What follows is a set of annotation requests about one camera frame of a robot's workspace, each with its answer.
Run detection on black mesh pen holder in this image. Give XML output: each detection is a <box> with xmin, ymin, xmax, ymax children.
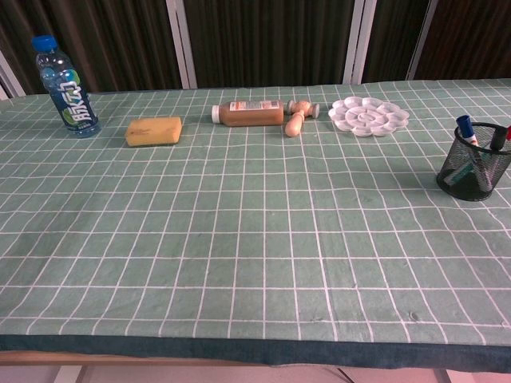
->
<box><xmin>435</xmin><ymin>121</ymin><xmax>511</xmax><ymax>202</ymax></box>

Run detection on blue capped marker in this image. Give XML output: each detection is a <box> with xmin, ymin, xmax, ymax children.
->
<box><xmin>455</xmin><ymin>115</ymin><xmax>494</xmax><ymax>192</ymax></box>

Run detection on green grid tablecloth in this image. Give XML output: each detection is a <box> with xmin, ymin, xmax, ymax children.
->
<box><xmin>0</xmin><ymin>77</ymin><xmax>511</xmax><ymax>370</ymax></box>

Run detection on brown drink bottle white cap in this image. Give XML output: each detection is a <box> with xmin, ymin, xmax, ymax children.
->
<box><xmin>211</xmin><ymin>100</ymin><xmax>286</xmax><ymax>128</ymax></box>

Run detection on small wooden mallet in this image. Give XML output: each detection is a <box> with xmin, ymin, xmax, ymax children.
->
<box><xmin>283</xmin><ymin>99</ymin><xmax>321</xmax><ymax>139</ymax></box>

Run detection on yellow sponge block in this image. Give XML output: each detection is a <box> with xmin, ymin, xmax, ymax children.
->
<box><xmin>124</xmin><ymin>115</ymin><xmax>184</xmax><ymax>148</ymax></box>

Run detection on white flower paint palette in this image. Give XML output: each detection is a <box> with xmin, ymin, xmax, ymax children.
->
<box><xmin>327</xmin><ymin>96</ymin><xmax>411</xmax><ymax>139</ymax></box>

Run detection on blue sports drink bottle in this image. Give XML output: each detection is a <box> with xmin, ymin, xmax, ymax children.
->
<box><xmin>31</xmin><ymin>34</ymin><xmax>101</xmax><ymax>139</ymax></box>

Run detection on white screen frame post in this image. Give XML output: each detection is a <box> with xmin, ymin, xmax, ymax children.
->
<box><xmin>0</xmin><ymin>49</ymin><xmax>27</xmax><ymax>101</ymax></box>
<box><xmin>343</xmin><ymin>0</ymin><xmax>378</xmax><ymax>85</ymax></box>
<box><xmin>164</xmin><ymin>0</ymin><xmax>199</xmax><ymax>90</ymax></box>
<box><xmin>406</xmin><ymin>0</ymin><xmax>439</xmax><ymax>81</ymax></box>

